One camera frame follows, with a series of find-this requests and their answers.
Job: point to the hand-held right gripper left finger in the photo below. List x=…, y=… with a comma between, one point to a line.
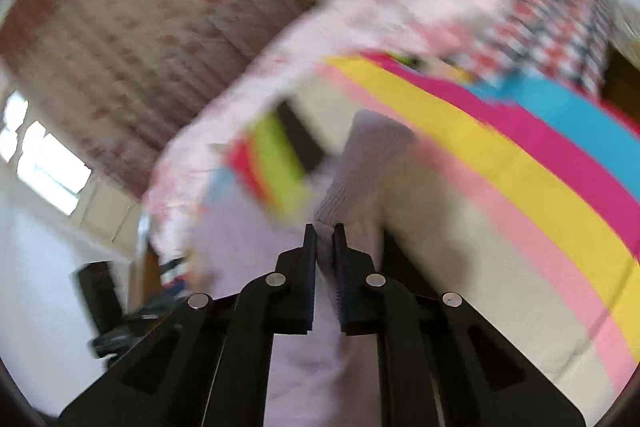
x=309, y=267

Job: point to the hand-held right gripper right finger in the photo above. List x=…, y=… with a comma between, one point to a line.
x=341, y=267

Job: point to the light lilac pants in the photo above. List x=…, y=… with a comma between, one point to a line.
x=300, y=382

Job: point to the colourful striped bedsheet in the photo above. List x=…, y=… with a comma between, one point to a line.
x=500, y=257

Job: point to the dark furniture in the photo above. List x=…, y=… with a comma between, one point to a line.
x=107, y=302

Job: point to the pink floral quilt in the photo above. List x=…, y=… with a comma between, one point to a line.
x=350, y=22

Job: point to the window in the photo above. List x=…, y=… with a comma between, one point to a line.
x=45, y=167

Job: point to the floral curtain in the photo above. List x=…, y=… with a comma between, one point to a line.
x=125, y=32

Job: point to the red black plaid cloth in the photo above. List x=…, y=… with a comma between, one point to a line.
x=550, y=32

